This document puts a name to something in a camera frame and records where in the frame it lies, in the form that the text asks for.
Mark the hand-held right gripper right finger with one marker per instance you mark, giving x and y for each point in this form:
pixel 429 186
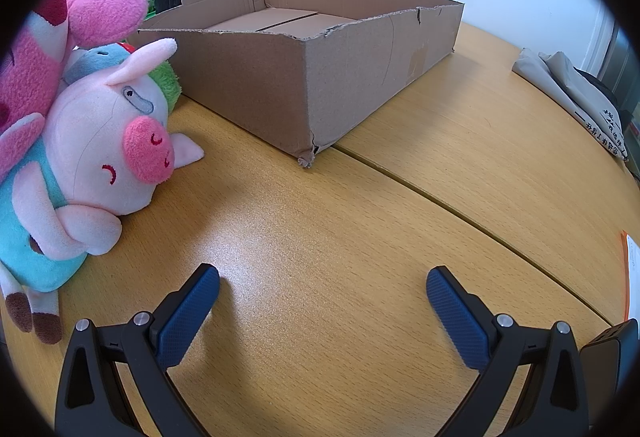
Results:
pixel 457 317

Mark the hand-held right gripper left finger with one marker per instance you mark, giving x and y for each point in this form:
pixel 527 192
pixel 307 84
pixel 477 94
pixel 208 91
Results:
pixel 187 317

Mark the pink pig plush toy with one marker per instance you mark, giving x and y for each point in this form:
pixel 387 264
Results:
pixel 100 142

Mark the green plush toy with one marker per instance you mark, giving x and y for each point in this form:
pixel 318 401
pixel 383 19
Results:
pixel 167 79

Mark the cardboard box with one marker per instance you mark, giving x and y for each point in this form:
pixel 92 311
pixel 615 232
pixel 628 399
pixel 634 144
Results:
pixel 350 82

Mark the blue plush toy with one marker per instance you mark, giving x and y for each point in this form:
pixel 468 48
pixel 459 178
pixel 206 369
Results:
pixel 95 59

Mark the pink striped plush toy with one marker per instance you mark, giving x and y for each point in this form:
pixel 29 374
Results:
pixel 30 67

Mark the black power adapter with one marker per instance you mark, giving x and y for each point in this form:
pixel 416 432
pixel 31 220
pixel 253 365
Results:
pixel 605 357

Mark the white paper with orange edge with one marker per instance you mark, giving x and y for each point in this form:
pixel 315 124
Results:
pixel 632 277

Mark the grey cloth bag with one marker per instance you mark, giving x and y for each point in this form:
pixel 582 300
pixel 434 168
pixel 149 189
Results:
pixel 565 87

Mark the dark cloth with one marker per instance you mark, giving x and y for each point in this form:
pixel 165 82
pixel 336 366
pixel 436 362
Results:
pixel 607 94

